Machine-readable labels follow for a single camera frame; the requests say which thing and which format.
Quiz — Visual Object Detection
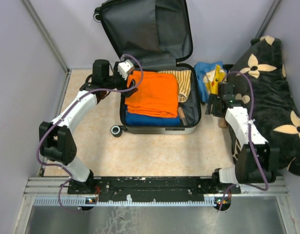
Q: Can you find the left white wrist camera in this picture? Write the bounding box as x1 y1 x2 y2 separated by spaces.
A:
117 59 135 80

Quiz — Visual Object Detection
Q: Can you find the orange cloth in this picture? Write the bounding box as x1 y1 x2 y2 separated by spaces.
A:
125 71 178 118

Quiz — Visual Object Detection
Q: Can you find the black suitcase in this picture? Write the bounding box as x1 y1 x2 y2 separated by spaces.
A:
93 0 202 135

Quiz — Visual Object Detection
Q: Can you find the cork topped bottle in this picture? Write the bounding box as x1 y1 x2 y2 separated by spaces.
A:
218 117 228 129

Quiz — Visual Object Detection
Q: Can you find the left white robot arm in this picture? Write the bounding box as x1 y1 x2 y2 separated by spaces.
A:
36 54 142 194

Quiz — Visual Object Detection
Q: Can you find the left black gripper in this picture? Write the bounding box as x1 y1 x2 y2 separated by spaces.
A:
103 61 137 98

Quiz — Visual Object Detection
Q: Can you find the black flower pattern blanket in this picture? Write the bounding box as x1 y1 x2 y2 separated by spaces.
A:
227 36 300 176

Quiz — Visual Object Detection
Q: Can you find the yellow white striped towel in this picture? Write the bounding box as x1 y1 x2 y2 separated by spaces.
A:
159 70 192 103

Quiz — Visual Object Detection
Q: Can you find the light blue Pikachu shirt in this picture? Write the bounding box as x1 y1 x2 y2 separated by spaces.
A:
194 61 226 103

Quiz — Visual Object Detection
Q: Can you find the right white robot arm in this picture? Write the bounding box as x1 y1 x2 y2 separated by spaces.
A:
206 83 280 193

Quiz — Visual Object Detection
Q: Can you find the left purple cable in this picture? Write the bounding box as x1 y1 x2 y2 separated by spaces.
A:
35 53 144 213

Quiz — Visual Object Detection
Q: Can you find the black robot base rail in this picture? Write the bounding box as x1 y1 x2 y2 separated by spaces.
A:
68 176 229 202

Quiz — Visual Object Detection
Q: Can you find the blue garment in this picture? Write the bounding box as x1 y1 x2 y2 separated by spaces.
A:
125 107 181 127

